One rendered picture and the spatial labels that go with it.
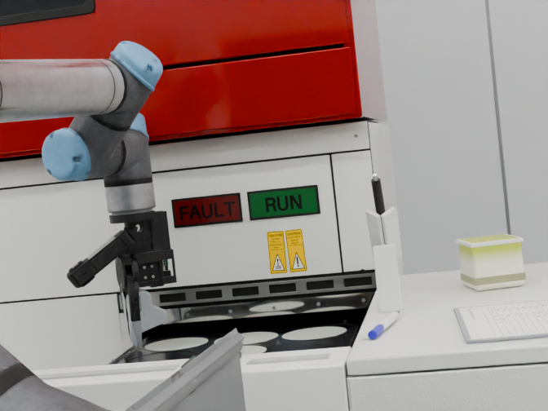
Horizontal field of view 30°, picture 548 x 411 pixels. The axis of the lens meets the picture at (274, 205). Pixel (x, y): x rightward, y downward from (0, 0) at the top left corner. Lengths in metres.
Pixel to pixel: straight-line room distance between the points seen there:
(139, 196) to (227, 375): 0.75
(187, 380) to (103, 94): 0.69
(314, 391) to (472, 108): 2.15
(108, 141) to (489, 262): 0.56
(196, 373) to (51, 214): 1.05
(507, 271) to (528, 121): 1.75
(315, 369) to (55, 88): 0.49
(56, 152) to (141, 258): 0.22
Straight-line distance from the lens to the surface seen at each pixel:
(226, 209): 1.70
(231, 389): 0.87
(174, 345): 1.63
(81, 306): 1.79
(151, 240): 1.60
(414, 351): 1.07
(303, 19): 1.64
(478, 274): 1.42
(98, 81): 1.37
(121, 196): 1.57
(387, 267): 1.32
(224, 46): 1.65
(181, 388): 0.73
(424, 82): 3.15
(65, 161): 1.48
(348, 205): 1.67
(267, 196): 1.68
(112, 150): 1.49
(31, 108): 1.27
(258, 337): 1.61
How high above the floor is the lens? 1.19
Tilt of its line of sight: 3 degrees down
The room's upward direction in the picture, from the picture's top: 6 degrees counter-clockwise
